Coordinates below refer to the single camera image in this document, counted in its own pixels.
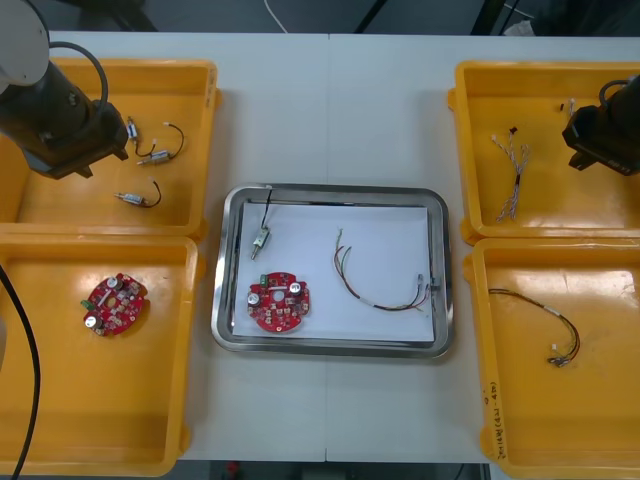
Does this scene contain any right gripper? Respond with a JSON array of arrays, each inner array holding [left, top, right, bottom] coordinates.
[[561, 103, 640, 175]]

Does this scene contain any small metal solenoid with cable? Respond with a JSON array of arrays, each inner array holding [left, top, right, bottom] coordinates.
[[112, 178, 164, 210], [137, 122, 186, 169], [249, 184, 274, 261], [125, 116, 159, 157]]

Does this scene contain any steel tray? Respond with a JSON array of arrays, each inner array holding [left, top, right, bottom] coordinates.
[[209, 183, 455, 359]]

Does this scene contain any white sheet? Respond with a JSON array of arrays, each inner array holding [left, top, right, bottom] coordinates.
[[229, 200, 434, 345]]

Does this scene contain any black furniture leg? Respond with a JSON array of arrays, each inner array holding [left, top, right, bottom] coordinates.
[[358, 0, 402, 34], [468, 0, 497, 36]]

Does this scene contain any round red circuit board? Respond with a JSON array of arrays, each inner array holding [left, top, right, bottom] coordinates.
[[79, 273, 150, 337], [246, 271, 312, 334]]

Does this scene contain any black chair base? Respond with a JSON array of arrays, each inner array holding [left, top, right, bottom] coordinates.
[[74, 0, 157, 33]]

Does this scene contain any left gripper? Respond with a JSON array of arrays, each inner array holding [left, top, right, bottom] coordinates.
[[22, 102, 129, 180]]

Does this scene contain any white floor cable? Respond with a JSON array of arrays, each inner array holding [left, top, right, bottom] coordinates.
[[263, 0, 290, 35]]

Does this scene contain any red black green wire harness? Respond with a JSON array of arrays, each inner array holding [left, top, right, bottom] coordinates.
[[487, 287, 581, 369], [332, 227, 436, 314]]

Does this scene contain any yellow-orange plastic bin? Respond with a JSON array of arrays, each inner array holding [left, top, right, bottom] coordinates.
[[0, 232, 207, 479], [459, 237, 640, 480], [446, 60, 640, 246], [0, 57, 224, 242]]

